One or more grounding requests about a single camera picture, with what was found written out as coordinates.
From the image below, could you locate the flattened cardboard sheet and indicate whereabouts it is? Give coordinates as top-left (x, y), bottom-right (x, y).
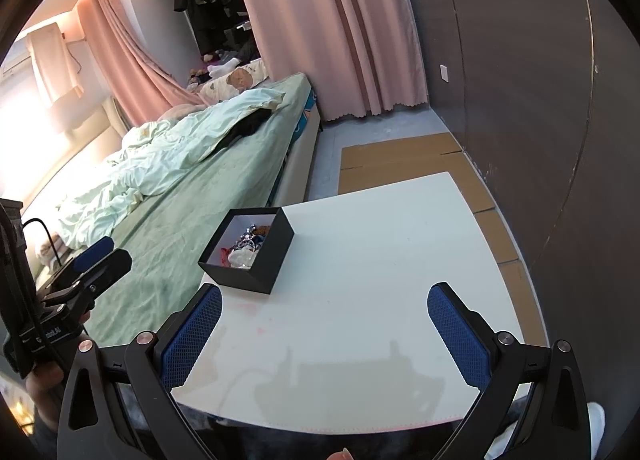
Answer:
top-left (338, 134), bottom-right (548, 345)

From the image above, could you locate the light green duvet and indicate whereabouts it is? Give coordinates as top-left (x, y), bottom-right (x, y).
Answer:
top-left (58, 88), bottom-right (284, 249)

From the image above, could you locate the dark brown wardrobe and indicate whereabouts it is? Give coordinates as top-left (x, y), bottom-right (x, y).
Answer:
top-left (411, 0), bottom-right (639, 459)

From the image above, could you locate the white sock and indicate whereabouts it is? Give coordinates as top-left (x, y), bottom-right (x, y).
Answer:
top-left (207, 58), bottom-right (242, 79)

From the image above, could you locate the green bed sheet mattress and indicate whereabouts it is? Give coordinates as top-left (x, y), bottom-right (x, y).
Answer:
top-left (87, 73), bottom-right (312, 346)

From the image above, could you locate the pink side curtain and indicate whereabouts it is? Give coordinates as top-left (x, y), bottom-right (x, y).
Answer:
top-left (77, 0), bottom-right (206, 126)

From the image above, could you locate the black jewelry box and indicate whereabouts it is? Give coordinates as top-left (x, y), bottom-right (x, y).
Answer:
top-left (198, 207), bottom-right (295, 295)

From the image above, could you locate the butterfly pendant necklace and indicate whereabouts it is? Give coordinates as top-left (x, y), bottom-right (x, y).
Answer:
top-left (236, 222), bottom-right (266, 250)

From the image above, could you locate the hanging pink towel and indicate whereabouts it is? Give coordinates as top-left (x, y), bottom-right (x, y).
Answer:
top-left (26, 23), bottom-right (84, 104)

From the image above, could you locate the left hand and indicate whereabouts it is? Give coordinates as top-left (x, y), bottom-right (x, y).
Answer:
top-left (24, 308), bottom-right (94, 433)

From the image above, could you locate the black cable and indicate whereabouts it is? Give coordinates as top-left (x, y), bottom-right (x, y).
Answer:
top-left (22, 217), bottom-right (64, 268)

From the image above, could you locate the bear print pillow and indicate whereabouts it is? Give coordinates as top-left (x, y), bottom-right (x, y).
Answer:
top-left (198, 58), bottom-right (269, 105)

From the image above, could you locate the white wall switch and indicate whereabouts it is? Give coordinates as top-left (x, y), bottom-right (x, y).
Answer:
top-left (439, 64), bottom-right (449, 82)

